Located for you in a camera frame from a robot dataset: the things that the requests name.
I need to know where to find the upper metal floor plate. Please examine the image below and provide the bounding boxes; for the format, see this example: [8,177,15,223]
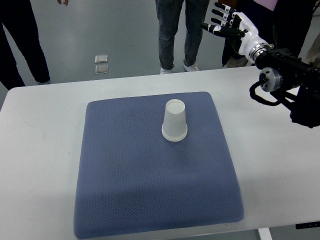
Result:
[94,54,108,64]

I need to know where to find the lower metal floor plate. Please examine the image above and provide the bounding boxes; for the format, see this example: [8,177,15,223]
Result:
[95,64,109,75]

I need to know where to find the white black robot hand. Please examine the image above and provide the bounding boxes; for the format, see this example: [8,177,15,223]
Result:
[201,2,269,64]

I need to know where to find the blue textured cushion mat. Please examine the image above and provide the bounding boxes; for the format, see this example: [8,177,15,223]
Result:
[73,91,244,239]

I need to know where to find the person in grey jeans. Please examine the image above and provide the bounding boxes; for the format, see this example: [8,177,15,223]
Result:
[154,0,211,75]

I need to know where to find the beige bag at right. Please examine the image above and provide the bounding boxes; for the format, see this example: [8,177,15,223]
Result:
[304,33,320,69]

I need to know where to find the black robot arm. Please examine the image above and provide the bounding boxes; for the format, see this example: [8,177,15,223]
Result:
[249,45,320,128]

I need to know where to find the black corrugated cable loop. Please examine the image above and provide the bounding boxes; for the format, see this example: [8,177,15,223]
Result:
[248,80,285,107]

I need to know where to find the white paper cup centre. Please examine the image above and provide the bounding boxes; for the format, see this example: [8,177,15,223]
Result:
[161,99,188,142]

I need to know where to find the black table control panel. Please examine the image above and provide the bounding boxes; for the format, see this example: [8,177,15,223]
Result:
[295,221,320,230]

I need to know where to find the person at left edge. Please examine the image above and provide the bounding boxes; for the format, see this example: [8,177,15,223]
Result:
[0,0,51,90]

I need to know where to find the white table leg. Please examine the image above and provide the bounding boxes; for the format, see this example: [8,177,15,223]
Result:
[257,228,273,240]

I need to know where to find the person in dark clothes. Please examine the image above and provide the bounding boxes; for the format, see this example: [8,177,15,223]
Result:
[218,0,316,57]

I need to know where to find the metal floor plate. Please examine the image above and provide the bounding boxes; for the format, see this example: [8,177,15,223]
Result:
[94,54,108,64]
[95,64,109,75]

